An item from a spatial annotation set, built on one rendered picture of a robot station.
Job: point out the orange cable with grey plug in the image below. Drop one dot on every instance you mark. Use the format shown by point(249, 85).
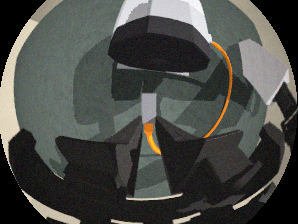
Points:
point(149, 107)

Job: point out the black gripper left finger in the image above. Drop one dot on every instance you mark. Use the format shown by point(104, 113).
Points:
point(120, 157)

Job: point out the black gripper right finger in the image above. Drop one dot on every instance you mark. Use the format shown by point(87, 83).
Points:
point(182, 157)

